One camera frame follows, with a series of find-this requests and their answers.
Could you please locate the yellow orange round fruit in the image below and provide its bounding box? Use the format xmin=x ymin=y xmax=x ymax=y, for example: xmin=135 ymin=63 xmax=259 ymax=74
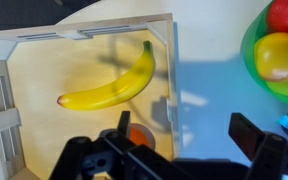
xmin=253 ymin=31 xmax=288 ymax=83

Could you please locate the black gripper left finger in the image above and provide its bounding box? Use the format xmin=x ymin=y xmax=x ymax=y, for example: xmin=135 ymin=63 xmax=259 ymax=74
xmin=48 ymin=110 xmax=192 ymax=180

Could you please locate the green plastic bowl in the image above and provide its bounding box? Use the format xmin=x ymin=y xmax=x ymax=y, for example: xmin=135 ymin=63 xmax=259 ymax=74
xmin=239 ymin=1 xmax=288 ymax=108

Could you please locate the red apple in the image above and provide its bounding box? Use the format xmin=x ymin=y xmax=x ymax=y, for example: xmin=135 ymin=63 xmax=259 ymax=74
xmin=265 ymin=0 xmax=288 ymax=38

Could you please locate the yellow banana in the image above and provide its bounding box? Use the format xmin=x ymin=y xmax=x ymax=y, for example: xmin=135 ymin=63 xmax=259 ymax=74
xmin=56 ymin=40 xmax=156 ymax=112

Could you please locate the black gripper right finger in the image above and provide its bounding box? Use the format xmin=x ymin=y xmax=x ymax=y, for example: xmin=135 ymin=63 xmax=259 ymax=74
xmin=228 ymin=112 xmax=288 ymax=180

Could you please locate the wooden tray box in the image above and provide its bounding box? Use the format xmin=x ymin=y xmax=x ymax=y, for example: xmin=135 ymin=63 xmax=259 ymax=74
xmin=0 ymin=12 xmax=181 ymax=180

